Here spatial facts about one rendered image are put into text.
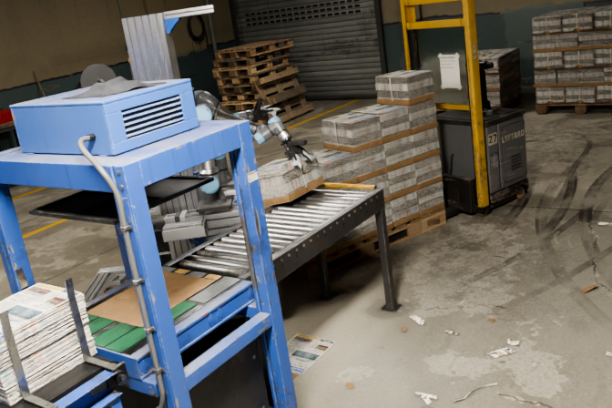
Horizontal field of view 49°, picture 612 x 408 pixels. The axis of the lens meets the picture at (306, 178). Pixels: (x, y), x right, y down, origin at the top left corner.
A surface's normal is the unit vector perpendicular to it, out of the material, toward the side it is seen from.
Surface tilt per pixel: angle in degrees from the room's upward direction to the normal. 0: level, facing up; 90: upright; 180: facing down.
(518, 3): 90
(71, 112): 90
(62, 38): 90
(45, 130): 90
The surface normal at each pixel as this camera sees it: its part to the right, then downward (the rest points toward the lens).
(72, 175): -0.56, 0.29
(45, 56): 0.81, 0.04
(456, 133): -0.81, 0.26
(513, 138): 0.58, 0.14
